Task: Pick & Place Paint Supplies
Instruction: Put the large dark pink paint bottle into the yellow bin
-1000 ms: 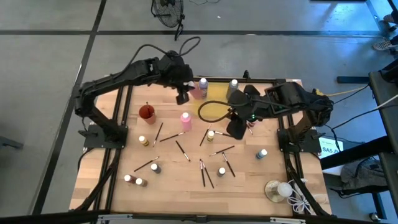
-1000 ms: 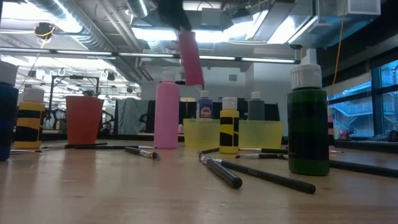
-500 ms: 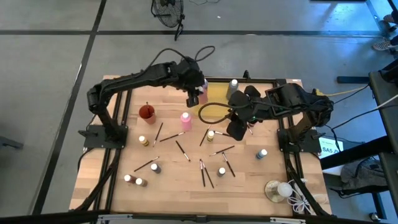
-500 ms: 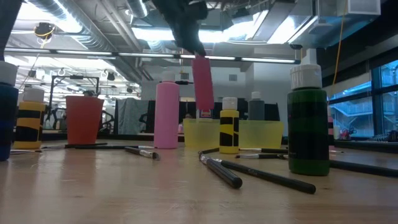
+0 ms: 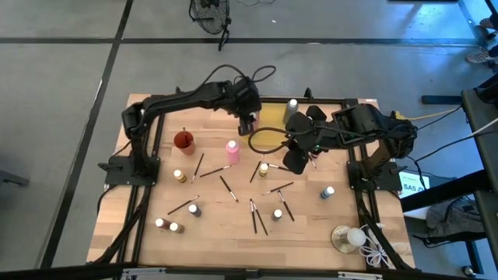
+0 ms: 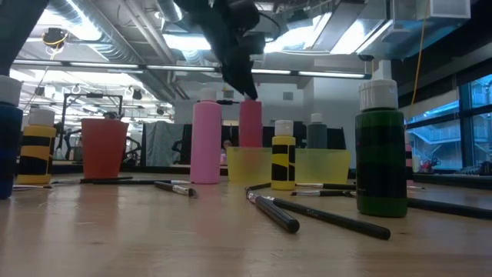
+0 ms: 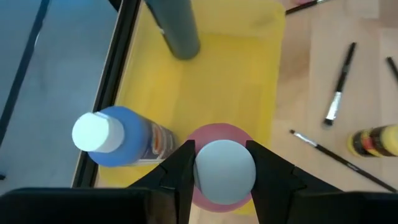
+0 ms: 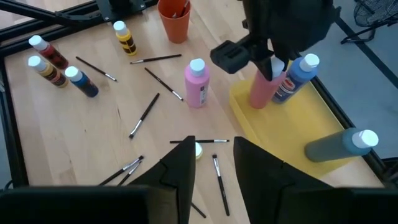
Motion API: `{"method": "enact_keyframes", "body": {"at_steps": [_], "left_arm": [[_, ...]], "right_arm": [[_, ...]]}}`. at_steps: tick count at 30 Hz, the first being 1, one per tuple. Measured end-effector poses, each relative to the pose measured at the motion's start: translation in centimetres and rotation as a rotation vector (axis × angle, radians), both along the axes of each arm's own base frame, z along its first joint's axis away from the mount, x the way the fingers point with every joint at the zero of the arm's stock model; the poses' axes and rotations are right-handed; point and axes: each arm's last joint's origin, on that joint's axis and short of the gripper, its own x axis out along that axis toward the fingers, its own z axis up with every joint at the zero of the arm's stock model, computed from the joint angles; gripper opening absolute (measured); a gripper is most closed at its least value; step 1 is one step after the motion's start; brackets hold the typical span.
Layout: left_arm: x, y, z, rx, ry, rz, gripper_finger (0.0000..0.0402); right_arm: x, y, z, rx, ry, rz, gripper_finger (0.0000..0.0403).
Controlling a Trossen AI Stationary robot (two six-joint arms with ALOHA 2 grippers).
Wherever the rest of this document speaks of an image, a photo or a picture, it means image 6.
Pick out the large rose paint bottle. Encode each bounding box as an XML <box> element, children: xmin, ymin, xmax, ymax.
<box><xmin>238</xmin><ymin>98</ymin><xmax>264</xmax><ymax>182</ymax></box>

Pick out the small green paint bottle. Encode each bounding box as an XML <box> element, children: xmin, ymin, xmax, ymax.
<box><xmin>354</xmin><ymin>79</ymin><xmax>408</xmax><ymax>219</ymax></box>

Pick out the small bright yellow paint bottle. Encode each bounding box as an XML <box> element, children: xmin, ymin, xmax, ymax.
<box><xmin>271</xmin><ymin>119</ymin><xmax>297</xmax><ymax>192</ymax></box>

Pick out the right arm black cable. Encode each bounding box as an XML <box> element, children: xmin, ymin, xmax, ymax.
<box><xmin>261</xmin><ymin>11</ymin><xmax>284</xmax><ymax>43</ymax></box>

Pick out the orange plastic cup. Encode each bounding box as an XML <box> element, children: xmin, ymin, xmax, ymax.
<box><xmin>80</xmin><ymin>118</ymin><xmax>130</xmax><ymax>180</ymax></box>

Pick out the black and yellow cable reel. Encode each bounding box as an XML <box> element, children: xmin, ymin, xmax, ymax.
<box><xmin>41</xmin><ymin>27</ymin><xmax>69</xmax><ymax>50</ymax></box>

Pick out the large light pink paint bottle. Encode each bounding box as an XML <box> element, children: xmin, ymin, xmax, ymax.
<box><xmin>189</xmin><ymin>87</ymin><xmax>223</xmax><ymax>185</ymax></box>

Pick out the yellow translucent plastic bin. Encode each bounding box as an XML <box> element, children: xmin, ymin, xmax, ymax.
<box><xmin>225</xmin><ymin>145</ymin><xmax>352</xmax><ymax>185</ymax></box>

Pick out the large rectangular silver duct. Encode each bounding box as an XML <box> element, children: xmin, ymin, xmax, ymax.
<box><xmin>307</xmin><ymin>0</ymin><xmax>472</xmax><ymax>58</ymax></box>

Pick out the hanging yellow cord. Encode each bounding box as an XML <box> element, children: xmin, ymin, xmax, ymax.
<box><xmin>411</xmin><ymin>0</ymin><xmax>430</xmax><ymax>107</ymax></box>

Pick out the large gray paint bottle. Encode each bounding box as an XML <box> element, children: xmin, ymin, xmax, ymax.
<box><xmin>306</xmin><ymin>112</ymin><xmax>328</xmax><ymax>150</ymax></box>

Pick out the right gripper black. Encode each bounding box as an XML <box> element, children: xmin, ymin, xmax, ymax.
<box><xmin>176</xmin><ymin>0</ymin><xmax>262</xmax><ymax>99</ymax></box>

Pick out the small dark blue paint bottle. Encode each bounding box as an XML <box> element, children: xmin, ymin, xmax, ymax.
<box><xmin>0</xmin><ymin>75</ymin><xmax>24</xmax><ymax>201</ymax></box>

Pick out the gray cloth partition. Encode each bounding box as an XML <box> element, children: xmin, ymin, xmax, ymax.
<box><xmin>141</xmin><ymin>121</ymin><xmax>185</xmax><ymax>167</ymax></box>

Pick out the round silver ventilation duct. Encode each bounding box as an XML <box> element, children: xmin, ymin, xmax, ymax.
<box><xmin>155</xmin><ymin>0</ymin><xmax>185</xmax><ymax>23</ymax></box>

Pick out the small ochre paint bottle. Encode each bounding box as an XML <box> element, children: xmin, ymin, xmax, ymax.
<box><xmin>15</xmin><ymin>108</ymin><xmax>57</xmax><ymax>185</ymax></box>

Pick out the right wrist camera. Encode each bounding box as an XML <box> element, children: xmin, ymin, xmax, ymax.
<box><xmin>244</xmin><ymin>32</ymin><xmax>267</xmax><ymax>55</ymax></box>

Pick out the long ceiling light bar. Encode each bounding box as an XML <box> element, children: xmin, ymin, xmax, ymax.
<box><xmin>11</xmin><ymin>59</ymin><xmax>373</xmax><ymax>80</ymax></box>

